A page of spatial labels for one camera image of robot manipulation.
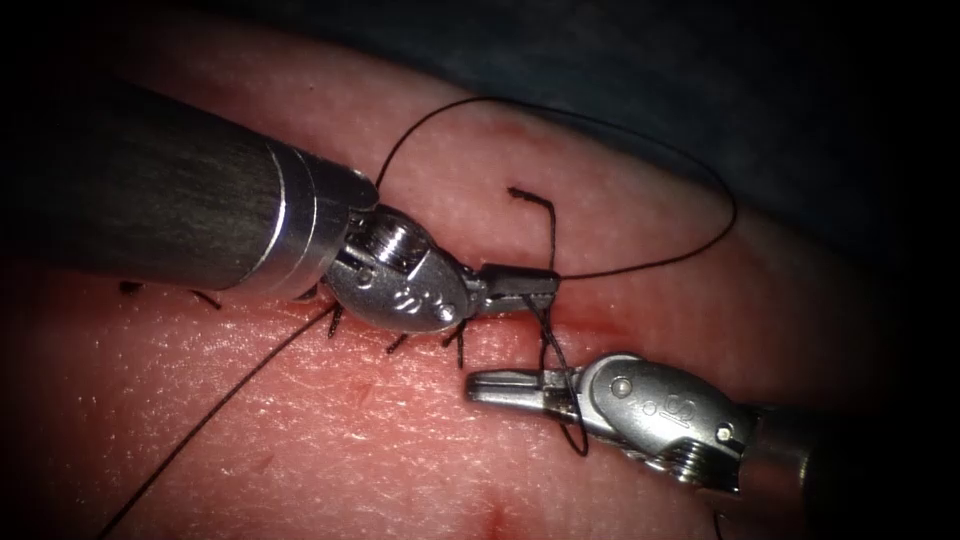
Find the left arm needle driver jaw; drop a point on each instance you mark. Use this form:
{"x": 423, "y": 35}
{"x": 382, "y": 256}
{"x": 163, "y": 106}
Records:
{"x": 506, "y": 303}
{"x": 521, "y": 279}

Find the black thread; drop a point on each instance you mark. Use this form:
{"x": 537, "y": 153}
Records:
{"x": 553, "y": 232}

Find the dark left arm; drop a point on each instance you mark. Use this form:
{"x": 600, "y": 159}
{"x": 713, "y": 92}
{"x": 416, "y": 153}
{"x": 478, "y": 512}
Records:
{"x": 187, "y": 195}

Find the left arm needle driver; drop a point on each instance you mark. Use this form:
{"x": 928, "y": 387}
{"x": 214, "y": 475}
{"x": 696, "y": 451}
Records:
{"x": 405, "y": 289}

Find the dark right arm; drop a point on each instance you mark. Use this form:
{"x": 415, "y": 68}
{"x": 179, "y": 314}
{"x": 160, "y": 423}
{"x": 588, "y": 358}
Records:
{"x": 795, "y": 465}

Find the blue-green cloth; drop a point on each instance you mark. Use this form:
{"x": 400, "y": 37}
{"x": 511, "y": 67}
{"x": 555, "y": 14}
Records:
{"x": 675, "y": 60}

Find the right arm needle driver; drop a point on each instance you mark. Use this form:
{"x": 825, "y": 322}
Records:
{"x": 660, "y": 412}

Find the right arm needle driver jaw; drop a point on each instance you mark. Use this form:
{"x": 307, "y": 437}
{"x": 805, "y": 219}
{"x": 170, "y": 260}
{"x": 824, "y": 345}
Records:
{"x": 525, "y": 403}
{"x": 517, "y": 379}

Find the black stitching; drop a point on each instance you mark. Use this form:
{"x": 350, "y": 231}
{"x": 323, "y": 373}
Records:
{"x": 459, "y": 346}

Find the tissue pad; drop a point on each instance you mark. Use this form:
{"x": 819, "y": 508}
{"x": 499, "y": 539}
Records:
{"x": 337, "y": 450}

